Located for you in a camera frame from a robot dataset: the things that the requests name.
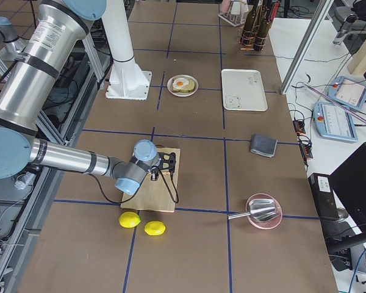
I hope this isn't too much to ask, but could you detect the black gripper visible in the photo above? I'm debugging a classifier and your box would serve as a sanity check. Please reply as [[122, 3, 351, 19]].
[[151, 152, 176, 181]]

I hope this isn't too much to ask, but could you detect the bread slice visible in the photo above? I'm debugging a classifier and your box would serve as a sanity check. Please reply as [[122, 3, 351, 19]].
[[172, 79, 195, 93]]

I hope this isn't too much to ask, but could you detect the white plate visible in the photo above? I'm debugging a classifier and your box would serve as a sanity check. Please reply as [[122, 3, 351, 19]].
[[167, 74, 199, 97]]

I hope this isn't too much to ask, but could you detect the fried egg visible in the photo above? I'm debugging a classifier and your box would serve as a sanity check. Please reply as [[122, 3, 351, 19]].
[[172, 78, 189, 90]]

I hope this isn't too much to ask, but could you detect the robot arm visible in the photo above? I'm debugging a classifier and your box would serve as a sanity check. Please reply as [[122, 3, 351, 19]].
[[0, 1, 176, 196]]

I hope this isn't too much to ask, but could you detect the white bear tray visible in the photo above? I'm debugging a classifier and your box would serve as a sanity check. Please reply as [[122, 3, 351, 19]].
[[221, 69, 268, 112]]

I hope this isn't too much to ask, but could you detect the wooden cutting board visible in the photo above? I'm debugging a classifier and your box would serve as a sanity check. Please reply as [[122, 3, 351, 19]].
[[121, 148, 180, 212]]

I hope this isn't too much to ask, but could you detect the left yellow lemon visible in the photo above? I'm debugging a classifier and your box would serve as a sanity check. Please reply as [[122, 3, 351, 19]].
[[118, 211, 141, 228]]

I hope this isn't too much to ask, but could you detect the yellow lemon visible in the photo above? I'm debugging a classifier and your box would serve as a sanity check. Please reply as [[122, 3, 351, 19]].
[[118, 211, 141, 228], [144, 221, 166, 236]]

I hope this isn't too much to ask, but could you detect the right yellow lemon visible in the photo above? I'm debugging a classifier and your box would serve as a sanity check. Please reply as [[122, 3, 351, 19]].
[[144, 221, 166, 236]]

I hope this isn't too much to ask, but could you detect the metal scoop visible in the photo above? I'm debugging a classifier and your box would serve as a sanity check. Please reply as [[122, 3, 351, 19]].
[[228, 198, 280, 223]]

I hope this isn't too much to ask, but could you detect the grey folded cloth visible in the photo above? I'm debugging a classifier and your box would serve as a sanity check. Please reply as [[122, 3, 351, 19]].
[[249, 134, 278, 157]]

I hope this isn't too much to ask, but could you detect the pink bowl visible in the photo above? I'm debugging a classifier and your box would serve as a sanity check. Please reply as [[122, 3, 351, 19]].
[[245, 194, 283, 230]]

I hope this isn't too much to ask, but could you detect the dark wine bottle rear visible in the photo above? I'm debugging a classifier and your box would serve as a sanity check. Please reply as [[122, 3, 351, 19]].
[[243, 0, 263, 31]]

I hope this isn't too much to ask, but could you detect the black computer box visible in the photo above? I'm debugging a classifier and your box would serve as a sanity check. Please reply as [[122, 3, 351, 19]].
[[308, 173, 339, 221]]

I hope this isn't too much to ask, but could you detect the white dish rack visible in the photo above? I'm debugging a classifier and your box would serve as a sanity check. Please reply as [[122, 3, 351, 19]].
[[218, 0, 249, 27]]

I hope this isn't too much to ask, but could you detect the blue teach pendant near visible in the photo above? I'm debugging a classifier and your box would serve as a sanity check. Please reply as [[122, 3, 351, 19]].
[[313, 102, 358, 143]]

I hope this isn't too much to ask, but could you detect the blue teach pendant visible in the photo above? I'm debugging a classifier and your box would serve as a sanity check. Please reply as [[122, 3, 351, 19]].
[[328, 76, 366, 111], [313, 102, 358, 143]]

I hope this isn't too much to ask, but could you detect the black monitor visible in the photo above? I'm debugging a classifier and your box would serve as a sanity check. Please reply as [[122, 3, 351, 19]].
[[327, 142, 366, 253]]

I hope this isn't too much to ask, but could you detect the blue teach pendant far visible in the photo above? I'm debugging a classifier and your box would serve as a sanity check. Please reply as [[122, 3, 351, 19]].
[[328, 76, 366, 111]]

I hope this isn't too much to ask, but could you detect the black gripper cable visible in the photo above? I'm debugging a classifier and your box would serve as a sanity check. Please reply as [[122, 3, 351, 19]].
[[95, 146, 180, 204]]

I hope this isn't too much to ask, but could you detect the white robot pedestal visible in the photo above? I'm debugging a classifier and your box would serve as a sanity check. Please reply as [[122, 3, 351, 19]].
[[102, 0, 152, 101]]

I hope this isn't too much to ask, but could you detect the copper wire bottle rack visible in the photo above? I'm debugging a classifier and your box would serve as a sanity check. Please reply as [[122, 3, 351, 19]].
[[239, 25, 267, 51]]

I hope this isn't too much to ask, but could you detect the aluminium frame post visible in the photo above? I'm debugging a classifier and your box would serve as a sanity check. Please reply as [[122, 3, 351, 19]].
[[280, 0, 334, 95]]

